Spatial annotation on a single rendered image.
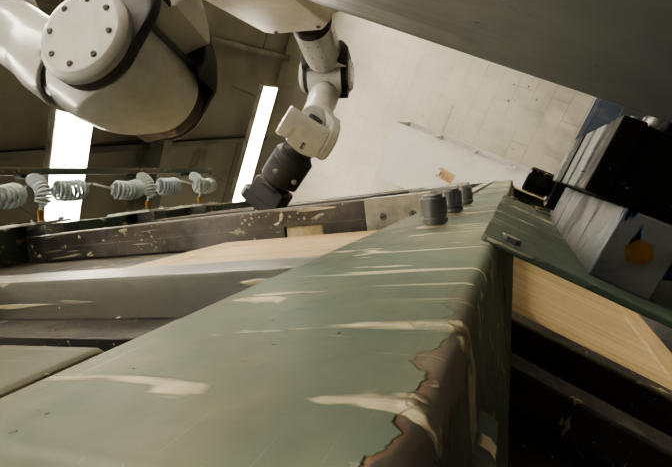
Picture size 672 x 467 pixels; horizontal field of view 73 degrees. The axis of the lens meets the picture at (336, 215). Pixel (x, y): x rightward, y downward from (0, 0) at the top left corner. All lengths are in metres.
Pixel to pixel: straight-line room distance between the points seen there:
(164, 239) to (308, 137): 0.41
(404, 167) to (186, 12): 4.25
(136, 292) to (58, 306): 0.11
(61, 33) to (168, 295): 0.22
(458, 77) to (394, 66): 0.83
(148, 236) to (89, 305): 0.64
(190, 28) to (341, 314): 0.34
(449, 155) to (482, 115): 1.46
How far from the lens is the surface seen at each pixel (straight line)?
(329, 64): 1.12
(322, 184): 6.54
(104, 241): 1.23
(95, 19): 0.41
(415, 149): 4.58
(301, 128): 0.94
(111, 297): 0.47
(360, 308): 0.17
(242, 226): 0.96
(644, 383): 0.98
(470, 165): 4.49
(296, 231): 0.90
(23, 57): 0.49
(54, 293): 0.53
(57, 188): 1.52
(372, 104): 6.19
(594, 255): 0.35
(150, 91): 0.42
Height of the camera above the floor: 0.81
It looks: 17 degrees up
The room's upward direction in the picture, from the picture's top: 64 degrees counter-clockwise
